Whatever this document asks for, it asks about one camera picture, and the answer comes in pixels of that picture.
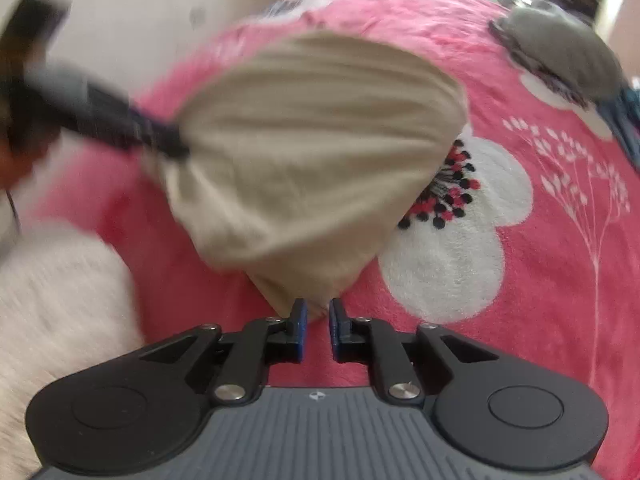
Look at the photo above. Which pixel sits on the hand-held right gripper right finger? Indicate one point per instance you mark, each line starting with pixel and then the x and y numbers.
pixel 334 332

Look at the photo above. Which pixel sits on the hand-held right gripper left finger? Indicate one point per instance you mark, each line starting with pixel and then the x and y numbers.
pixel 300 331

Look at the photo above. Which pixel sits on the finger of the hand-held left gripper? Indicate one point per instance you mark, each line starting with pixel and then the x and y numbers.
pixel 135 120

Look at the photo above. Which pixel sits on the beige garment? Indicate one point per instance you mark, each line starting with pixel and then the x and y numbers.
pixel 310 160

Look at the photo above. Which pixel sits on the pink floral blanket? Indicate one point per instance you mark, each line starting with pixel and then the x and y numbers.
pixel 500 310

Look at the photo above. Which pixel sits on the cream fleece clothing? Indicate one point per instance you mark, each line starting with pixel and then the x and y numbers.
pixel 55 335

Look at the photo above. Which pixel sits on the blue jeans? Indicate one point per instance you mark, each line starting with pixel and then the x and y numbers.
pixel 627 130

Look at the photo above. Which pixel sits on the grey garment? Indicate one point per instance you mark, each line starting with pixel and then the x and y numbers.
pixel 560 50

